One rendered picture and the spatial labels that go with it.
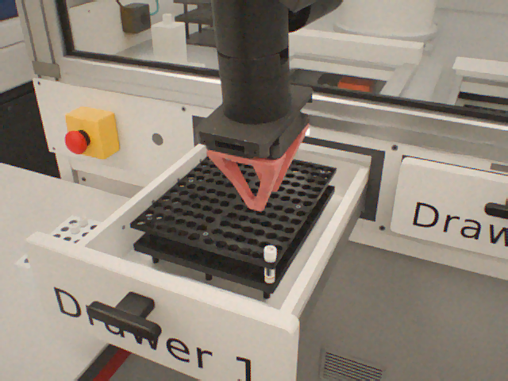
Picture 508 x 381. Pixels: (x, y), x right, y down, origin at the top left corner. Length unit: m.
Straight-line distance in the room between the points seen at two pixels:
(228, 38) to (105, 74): 0.48
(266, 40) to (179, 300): 0.23
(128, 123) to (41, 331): 0.36
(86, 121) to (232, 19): 0.51
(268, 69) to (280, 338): 0.21
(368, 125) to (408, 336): 0.38
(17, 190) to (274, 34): 0.70
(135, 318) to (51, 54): 0.57
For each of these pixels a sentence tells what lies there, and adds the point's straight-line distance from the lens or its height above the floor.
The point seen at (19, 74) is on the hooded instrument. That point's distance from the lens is 1.40.
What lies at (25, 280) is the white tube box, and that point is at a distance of 0.75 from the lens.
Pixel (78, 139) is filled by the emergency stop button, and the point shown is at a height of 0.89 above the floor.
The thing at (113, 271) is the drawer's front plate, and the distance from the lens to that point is 0.48.
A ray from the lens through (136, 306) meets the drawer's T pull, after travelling 0.46.
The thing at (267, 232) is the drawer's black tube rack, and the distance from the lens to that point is 0.55.
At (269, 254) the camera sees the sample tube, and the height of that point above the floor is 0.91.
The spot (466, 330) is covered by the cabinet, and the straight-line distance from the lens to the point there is 0.85.
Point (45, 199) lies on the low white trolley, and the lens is 0.94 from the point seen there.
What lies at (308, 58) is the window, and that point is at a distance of 0.68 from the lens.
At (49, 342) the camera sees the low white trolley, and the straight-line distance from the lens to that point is 0.67.
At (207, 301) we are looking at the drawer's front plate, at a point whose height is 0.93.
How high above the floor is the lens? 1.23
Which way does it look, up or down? 31 degrees down
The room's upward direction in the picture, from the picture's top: straight up
